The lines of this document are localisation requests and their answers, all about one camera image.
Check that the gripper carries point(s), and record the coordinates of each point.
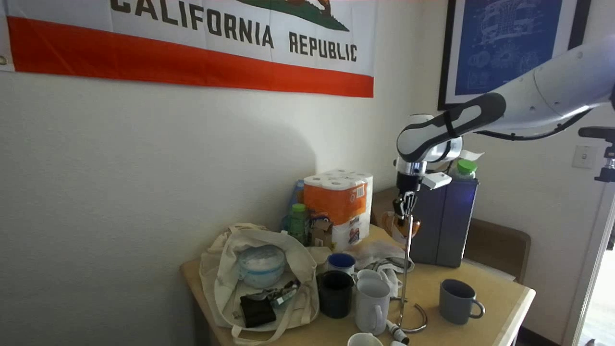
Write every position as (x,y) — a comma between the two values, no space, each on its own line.
(408,182)

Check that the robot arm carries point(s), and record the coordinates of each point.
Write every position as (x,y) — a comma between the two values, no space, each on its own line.
(552,91)

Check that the white mug with blue inside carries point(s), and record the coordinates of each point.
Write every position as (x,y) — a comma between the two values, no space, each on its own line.
(341,264)

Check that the tall white mug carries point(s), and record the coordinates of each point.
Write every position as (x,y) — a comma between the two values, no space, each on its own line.
(371,307)

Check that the grey mug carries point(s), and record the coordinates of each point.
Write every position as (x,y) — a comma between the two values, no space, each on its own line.
(456,302)

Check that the black mug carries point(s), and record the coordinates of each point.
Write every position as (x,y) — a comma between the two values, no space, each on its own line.
(335,295)

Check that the orange and white jar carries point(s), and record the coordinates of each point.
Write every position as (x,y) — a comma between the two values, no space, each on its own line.
(395,227)

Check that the dark grey box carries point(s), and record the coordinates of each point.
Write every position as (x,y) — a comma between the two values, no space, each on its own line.
(444,221)

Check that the white cloth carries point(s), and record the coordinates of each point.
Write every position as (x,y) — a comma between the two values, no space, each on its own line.
(379,254)

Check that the metal hook stand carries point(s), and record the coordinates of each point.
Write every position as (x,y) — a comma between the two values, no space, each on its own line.
(405,269)

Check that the pack of paper rolls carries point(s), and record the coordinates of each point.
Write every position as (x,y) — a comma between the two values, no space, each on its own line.
(336,202)

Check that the green lidded jar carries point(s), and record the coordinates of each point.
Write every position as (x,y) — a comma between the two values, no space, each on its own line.
(465,169)

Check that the white paper slip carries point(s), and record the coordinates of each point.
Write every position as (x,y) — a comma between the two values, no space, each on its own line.
(472,154)

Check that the small brown box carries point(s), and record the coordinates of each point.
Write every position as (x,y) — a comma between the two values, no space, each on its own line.
(321,234)

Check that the wooden chair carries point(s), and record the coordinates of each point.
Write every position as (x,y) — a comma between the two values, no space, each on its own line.
(497,250)

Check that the green capped bottle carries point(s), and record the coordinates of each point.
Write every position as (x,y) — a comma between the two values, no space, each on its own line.
(298,223)

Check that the silver packet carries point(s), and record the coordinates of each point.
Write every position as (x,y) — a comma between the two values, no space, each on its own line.
(283,294)

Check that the clear container with blue lid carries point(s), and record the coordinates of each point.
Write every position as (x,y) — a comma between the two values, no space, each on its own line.
(262,266)

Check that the black wallet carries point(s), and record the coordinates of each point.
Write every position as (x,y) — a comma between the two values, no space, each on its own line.
(257,311)

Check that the framed blue poster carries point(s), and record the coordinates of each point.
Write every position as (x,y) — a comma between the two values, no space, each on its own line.
(504,43)

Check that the beige tote bag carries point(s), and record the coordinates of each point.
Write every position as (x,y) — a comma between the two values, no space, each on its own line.
(226,269)

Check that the white and red flag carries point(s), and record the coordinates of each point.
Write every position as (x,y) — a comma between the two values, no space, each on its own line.
(192,48)

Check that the wall switch plate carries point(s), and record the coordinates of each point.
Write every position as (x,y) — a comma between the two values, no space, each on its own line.
(584,156)

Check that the camera on mount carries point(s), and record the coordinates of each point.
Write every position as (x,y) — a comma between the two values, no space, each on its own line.
(606,139)

